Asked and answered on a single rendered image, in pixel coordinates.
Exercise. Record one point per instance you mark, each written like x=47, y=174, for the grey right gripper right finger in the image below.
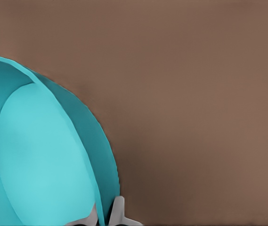
x=119, y=212

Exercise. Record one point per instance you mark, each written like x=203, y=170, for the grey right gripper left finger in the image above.
x=90, y=217

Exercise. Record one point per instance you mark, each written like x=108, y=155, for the turquoise plate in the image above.
x=42, y=146

